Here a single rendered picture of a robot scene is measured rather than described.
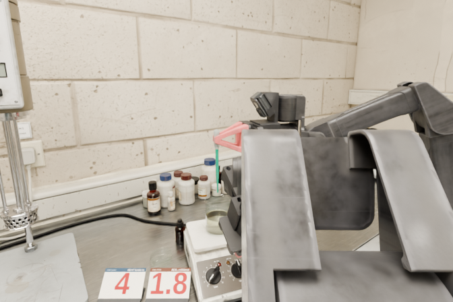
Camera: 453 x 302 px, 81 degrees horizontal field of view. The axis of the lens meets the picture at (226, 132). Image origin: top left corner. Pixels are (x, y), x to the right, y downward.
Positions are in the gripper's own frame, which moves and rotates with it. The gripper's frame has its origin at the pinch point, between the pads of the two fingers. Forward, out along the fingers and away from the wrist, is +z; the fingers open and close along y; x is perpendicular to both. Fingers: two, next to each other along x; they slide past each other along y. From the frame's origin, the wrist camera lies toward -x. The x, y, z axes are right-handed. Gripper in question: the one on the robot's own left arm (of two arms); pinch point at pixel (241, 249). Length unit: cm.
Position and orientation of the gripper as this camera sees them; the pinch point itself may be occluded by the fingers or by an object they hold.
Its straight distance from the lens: 58.4
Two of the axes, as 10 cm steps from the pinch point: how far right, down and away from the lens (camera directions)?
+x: 3.6, 6.6, -6.6
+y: -9.2, 1.4, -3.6
